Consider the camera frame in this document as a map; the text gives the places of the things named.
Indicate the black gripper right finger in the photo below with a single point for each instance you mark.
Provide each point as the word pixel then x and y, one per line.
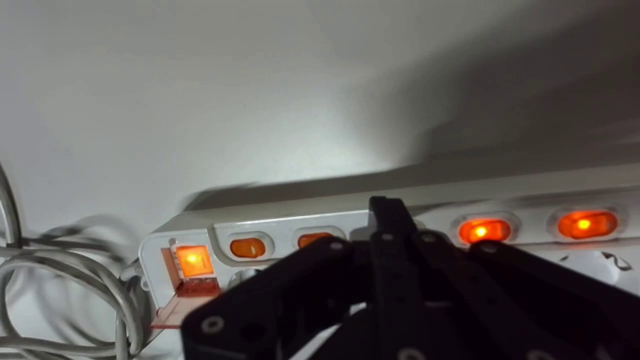
pixel 481 306

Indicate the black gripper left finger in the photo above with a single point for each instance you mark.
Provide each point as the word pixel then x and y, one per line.
pixel 286 306

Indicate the white power strip orange switches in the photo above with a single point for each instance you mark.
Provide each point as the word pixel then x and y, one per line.
pixel 320 217

